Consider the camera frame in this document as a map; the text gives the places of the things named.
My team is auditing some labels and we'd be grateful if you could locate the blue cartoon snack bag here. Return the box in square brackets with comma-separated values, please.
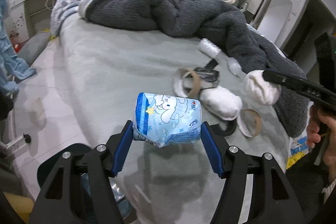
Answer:
[133, 93, 202, 148]

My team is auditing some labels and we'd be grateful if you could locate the brown tape roll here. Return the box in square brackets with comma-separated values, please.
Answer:
[173, 68, 201, 98]
[237, 109, 262, 138]

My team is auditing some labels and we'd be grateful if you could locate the black wrapper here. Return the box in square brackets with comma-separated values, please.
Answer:
[194, 59, 220, 89]

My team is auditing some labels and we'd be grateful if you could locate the small bubble wrap piece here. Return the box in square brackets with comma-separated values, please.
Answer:
[227, 57, 242, 77]

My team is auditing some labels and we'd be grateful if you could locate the black trash bin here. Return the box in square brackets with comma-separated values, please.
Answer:
[80, 172, 137, 224]

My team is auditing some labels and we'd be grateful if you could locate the person's right hand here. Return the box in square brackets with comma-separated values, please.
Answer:
[307, 105, 336, 184]

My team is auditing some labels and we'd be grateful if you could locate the grey bed with sheet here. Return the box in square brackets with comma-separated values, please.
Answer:
[12, 12, 292, 224]

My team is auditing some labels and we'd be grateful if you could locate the white clothes rack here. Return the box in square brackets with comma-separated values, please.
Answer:
[1, 134, 32, 153]

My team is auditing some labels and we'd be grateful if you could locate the grey floor cushion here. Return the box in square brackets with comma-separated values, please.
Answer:
[17, 31, 51, 65]

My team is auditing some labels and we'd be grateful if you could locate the light blue hanging robe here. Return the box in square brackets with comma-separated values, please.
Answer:
[0, 0, 36, 94]

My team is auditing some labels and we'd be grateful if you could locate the dark grey fleece blanket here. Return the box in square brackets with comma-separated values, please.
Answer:
[84, 0, 312, 138]

